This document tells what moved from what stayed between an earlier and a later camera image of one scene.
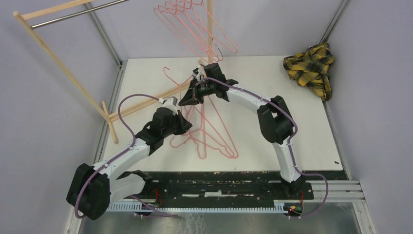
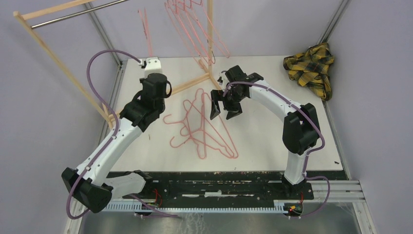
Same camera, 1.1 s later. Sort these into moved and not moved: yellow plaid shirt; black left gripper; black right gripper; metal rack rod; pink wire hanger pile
Moved: black left gripper; black right gripper
Not moved: yellow plaid shirt; pink wire hanger pile; metal rack rod
